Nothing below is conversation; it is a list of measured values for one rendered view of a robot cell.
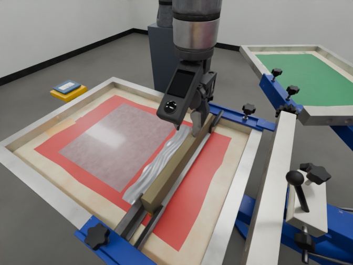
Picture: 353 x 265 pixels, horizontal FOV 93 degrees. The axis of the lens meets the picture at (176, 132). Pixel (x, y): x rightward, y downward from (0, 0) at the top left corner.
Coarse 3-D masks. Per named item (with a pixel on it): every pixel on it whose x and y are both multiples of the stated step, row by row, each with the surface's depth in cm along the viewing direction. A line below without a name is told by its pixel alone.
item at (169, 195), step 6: (204, 138) 58; (204, 144) 57; (198, 150) 54; (192, 156) 53; (192, 162) 51; (186, 168) 50; (180, 174) 48; (180, 180) 47; (174, 186) 46; (168, 192) 45; (174, 192) 45; (168, 198) 44; (162, 204) 42
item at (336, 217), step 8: (288, 192) 40; (328, 208) 37; (336, 208) 37; (328, 216) 36; (336, 216) 36; (344, 216) 36; (352, 216) 36; (328, 224) 35; (336, 224) 35; (344, 224) 35; (352, 224) 35; (328, 232) 35; (336, 232) 34; (344, 232) 34; (352, 232) 34; (328, 240) 37; (336, 240) 35; (344, 240) 34; (352, 240) 33; (344, 248) 36; (352, 248) 34
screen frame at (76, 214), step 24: (96, 96) 82; (144, 96) 82; (48, 120) 66; (0, 144) 58; (24, 144) 62; (24, 168) 51; (240, 168) 50; (48, 192) 45; (240, 192) 45; (72, 216) 41; (216, 240) 37; (216, 264) 34
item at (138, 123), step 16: (112, 96) 84; (96, 112) 75; (112, 112) 75; (128, 112) 75; (144, 112) 75; (112, 128) 68; (128, 128) 68; (144, 128) 68; (160, 128) 67; (144, 144) 62; (160, 144) 62; (208, 144) 61; (224, 144) 61; (208, 160) 56; (208, 176) 52
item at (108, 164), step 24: (48, 144) 62; (72, 144) 62; (96, 144) 62; (120, 144) 62; (72, 168) 55; (96, 168) 55; (120, 168) 55; (120, 192) 49; (192, 192) 49; (168, 216) 44; (192, 216) 44; (168, 240) 40
